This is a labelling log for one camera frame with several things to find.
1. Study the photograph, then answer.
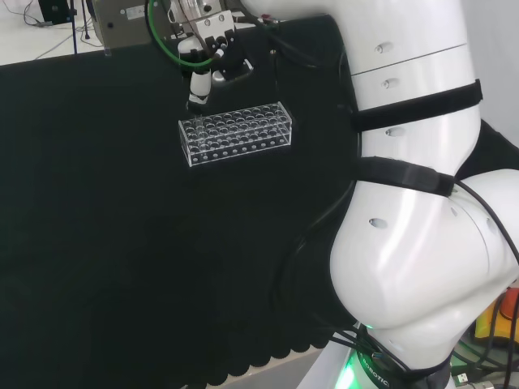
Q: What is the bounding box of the black computer tower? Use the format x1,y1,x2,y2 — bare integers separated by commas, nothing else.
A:
39,0,78,24

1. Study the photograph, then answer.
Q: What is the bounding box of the black cloth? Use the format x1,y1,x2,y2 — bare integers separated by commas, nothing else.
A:
0,14,519,386

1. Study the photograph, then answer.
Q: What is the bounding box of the grey metal cabinet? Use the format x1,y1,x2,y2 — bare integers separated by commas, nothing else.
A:
89,0,171,49

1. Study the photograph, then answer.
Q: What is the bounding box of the clear plastic test tube rack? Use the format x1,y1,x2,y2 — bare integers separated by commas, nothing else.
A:
177,101,294,168

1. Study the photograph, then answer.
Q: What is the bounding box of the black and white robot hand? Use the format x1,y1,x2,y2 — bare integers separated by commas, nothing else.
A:
177,8,255,113

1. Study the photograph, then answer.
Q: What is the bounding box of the black tripod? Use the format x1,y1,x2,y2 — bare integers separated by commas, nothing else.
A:
68,0,92,54

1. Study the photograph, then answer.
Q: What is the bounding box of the yellow stop button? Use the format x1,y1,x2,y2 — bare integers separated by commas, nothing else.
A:
474,285,519,340

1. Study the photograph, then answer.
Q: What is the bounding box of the green cable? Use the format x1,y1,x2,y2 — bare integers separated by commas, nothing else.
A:
146,0,222,68

